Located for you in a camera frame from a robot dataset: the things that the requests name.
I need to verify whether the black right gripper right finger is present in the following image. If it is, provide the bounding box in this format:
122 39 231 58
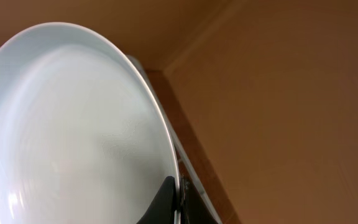
180 177 218 224

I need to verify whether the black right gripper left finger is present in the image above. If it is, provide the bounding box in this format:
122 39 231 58
137 176 176 224

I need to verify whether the light blue plate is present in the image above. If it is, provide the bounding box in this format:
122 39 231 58
0 21 180 224

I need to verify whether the grey dishwasher rack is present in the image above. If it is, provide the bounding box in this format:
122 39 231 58
0 45 223 224

